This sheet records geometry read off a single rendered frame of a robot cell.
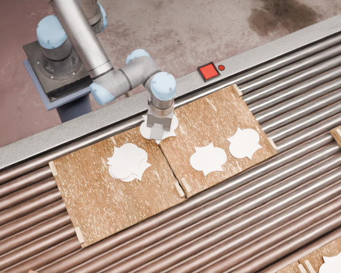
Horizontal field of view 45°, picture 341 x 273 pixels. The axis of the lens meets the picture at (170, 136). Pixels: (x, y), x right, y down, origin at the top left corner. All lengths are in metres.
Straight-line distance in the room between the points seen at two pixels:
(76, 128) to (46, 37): 0.37
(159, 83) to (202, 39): 1.88
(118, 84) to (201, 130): 0.53
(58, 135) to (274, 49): 1.02
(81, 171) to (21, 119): 1.26
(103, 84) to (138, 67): 0.12
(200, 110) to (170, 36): 1.43
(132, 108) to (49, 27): 0.44
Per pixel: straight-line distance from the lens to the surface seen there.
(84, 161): 1.61
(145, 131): 1.49
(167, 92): 1.23
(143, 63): 1.29
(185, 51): 3.01
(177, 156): 1.61
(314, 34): 2.10
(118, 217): 1.54
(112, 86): 1.25
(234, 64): 1.88
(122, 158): 1.58
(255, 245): 1.60
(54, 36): 1.59
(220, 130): 1.68
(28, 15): 3.26
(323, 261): 1.65
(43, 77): 1.78
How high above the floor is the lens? 2.44
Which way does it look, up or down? 66 degrees down
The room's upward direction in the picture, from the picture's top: 10 degrees clockwise
